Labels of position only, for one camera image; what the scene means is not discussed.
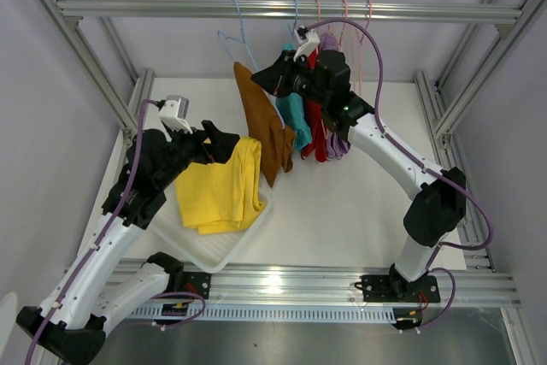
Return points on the pink hanger of red trousers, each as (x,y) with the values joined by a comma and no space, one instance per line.
(318,9)

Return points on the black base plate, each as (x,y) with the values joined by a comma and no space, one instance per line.
(386,288)
(191,302)

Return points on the pink hanger of yellow trousers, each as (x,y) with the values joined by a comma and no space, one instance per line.
(360,38)

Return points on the blue hanger of brown trousers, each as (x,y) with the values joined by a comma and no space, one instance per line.
(225,39)

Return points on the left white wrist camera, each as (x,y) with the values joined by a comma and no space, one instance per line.
(173,113)

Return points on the lilac trousers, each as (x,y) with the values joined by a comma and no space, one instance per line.
(336,147)

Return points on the white plastic basket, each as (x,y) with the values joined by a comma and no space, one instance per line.
(210,253)

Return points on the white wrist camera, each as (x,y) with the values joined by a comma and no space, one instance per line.
(308,41)
(173,113)

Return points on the brown trousers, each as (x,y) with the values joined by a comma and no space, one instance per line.
(264,124)

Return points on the pink hanger of lilac trousers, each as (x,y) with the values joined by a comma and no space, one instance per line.
(342,30)

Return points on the blue hanger of teal trousers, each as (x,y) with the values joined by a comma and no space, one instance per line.
(293,26)

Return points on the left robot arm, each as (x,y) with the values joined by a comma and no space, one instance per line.
(74,321)

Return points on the aluminium hanging rail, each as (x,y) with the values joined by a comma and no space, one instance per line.
(472,13)

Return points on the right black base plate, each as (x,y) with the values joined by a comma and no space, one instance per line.
(386,288)

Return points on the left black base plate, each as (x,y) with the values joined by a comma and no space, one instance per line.
(191,302)

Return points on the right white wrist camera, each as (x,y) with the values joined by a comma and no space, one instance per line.
(308,41)

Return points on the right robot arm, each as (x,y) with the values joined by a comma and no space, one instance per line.
(436,195)

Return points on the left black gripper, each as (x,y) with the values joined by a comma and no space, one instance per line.
(220,149)

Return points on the teal trousers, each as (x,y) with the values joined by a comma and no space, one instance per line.
(291,109)

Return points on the slotted cable duct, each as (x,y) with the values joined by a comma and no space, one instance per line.
(281,313)

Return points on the red trousers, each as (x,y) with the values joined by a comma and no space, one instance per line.
(317,146)

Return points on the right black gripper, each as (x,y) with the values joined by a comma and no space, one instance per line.
(273,79)

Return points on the yellow trousers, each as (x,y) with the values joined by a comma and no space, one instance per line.
(222,198)

